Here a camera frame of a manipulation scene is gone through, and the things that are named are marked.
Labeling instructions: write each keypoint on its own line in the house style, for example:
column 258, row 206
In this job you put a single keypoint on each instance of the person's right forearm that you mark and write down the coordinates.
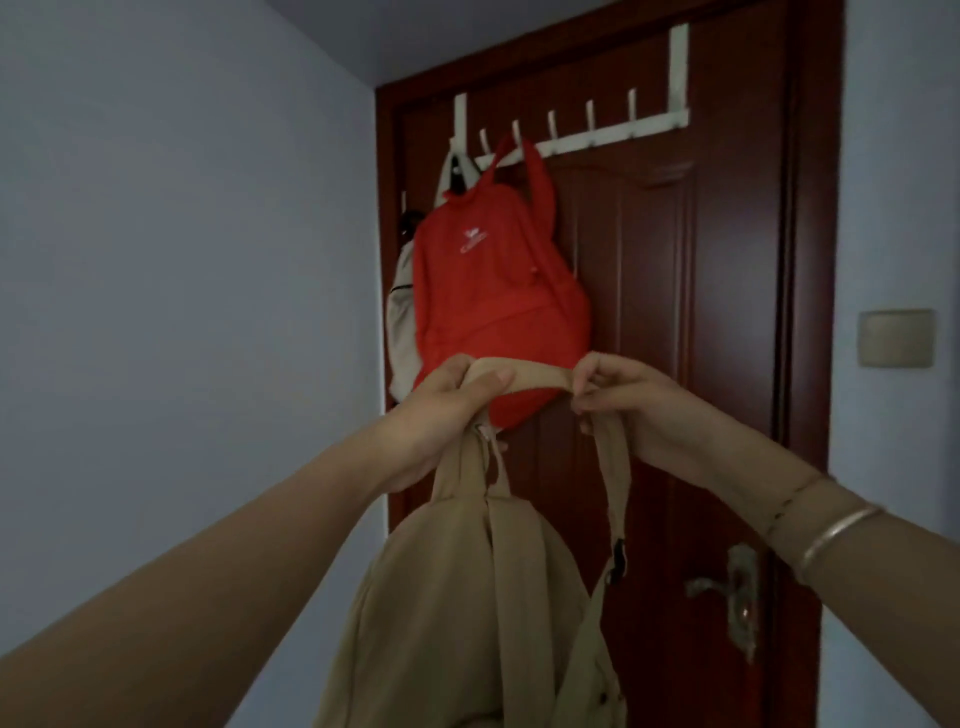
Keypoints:
column 847, row 555

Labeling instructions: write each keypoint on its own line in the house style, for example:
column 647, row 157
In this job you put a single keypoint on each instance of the white tote bag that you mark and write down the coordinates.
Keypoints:
column 401, row 315

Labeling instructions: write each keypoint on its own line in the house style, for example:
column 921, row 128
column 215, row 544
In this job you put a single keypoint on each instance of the person's left thumb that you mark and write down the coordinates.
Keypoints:
column 491, row 386

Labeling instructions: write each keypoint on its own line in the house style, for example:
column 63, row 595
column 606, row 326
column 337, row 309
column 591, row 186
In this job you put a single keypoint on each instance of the person's right hand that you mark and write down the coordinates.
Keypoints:
column 652, row 420

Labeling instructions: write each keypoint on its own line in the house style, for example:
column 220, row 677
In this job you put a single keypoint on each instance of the person's right thumb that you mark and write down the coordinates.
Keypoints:
column 592, row 405

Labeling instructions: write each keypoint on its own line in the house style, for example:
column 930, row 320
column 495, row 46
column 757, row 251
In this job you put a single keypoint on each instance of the beige backpack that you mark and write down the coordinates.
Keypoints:
column 480, row 600

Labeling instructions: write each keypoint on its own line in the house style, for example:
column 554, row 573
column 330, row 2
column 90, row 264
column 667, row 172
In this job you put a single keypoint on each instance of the person's left hand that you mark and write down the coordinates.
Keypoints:
column 431, row 427

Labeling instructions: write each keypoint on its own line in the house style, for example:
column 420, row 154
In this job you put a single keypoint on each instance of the red backpack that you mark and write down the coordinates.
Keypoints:
column 487, row 300

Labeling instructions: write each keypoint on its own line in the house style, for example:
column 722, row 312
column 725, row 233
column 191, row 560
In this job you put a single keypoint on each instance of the person's left forearm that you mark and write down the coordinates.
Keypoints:
column 202, row 592

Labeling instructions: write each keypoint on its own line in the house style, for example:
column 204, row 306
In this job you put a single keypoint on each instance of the dark red wooden door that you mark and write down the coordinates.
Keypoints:
column 720, row 300

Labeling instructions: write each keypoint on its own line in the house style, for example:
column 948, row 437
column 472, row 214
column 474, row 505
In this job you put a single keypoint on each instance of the beige wall switch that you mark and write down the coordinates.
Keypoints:
column 896, row 338

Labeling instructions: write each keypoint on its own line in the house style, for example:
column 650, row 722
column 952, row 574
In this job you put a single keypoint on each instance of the white over-door hook rack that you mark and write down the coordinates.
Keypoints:
column 592, row 127

